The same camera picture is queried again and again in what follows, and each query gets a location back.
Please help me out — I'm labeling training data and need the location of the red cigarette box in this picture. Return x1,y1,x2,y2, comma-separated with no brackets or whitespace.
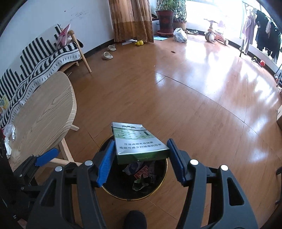
134,166,149,179

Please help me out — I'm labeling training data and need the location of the potted plant dark pot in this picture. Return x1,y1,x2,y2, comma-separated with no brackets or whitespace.
156,0,187,37

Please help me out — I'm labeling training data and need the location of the beige slipper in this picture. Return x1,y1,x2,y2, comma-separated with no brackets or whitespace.
108,45,117,52
102,51,113,60

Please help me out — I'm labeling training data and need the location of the blue white wrapper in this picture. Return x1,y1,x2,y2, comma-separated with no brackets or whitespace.
123,162,143,176

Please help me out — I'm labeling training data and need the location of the green cigarette box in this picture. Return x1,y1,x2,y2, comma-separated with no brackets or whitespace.
112,122,169,164

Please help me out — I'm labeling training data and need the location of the black white striped sofa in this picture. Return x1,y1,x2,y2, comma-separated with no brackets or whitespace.
1,25,90,129

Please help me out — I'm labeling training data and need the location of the pink child tricycle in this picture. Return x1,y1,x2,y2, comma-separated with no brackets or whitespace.
204,19,229,46

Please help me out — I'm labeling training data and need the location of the hanging clothes rack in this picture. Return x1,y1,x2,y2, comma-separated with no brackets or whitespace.
240,1,281,64

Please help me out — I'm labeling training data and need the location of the black gold trash bin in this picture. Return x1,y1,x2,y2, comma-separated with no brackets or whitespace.
91,134,169,202

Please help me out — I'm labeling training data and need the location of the white plastic bag on floor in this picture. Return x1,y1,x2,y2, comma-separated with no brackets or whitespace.
173,28,187,43

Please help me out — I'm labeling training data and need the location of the colourful picture book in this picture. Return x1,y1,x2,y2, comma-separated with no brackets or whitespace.
0,94,10,115

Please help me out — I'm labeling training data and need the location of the pink cartoon cushion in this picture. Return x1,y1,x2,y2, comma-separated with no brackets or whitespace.
56,24,72,50

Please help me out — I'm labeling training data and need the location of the yellow toy on floor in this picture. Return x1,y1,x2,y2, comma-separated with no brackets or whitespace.
135,40,144,46

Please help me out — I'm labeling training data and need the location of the clear plastic bag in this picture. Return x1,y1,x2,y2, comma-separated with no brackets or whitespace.
3,123,16,141

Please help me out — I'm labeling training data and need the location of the red ball on floor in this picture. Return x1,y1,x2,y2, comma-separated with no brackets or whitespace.
260,60,265,67

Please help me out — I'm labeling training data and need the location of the brown patterned curtain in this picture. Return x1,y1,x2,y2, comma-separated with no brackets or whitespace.
109,0,154,43

